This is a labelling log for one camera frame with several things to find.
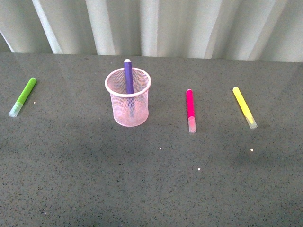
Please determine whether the purple marker pen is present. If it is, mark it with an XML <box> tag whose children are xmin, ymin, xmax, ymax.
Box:
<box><xmin>123</xmin><ymin>59</ymin><xmax>136</xmax><ymax>118</ymax></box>

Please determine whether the green marker pen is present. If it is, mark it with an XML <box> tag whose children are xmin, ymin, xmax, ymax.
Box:
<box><xmin>9</xmin><ymin>77</ymin><xmax>37</xmax><ymax>117</ymax></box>

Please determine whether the yellow marker pen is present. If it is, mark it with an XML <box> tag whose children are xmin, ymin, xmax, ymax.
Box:
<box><xmin>232</xmin><ymin>87</ymin><xmax>258</xmax><ymax>129</ymax></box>

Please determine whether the pink mesh pen cup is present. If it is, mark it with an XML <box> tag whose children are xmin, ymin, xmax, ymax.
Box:
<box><xmin>105</xmin><ymin>68</ymin><xmax>152</xmax><ymax>127</ymax></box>

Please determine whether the white pleated curtain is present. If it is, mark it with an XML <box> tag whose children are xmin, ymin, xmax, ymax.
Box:
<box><xmin>0</xmin><ymin>0</ymin><xmax>303</xmax><ymax>62</ymax></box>

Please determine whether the pink marker pen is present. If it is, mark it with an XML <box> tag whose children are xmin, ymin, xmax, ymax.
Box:
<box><xmin>186</xmin><ymin>89</ymin><xmax>196</xmax><ymax>133</ymax></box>

